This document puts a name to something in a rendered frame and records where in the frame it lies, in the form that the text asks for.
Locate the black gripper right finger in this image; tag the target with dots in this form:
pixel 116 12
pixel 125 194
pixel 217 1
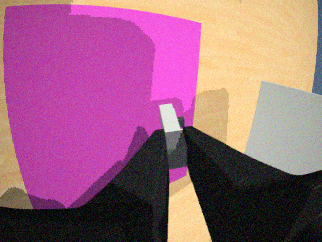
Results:
pixel 244 200

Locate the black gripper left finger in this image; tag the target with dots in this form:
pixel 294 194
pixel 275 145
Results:
pixel 133 207

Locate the magenta square marking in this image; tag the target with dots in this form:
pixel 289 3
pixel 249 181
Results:
pixel 84 86

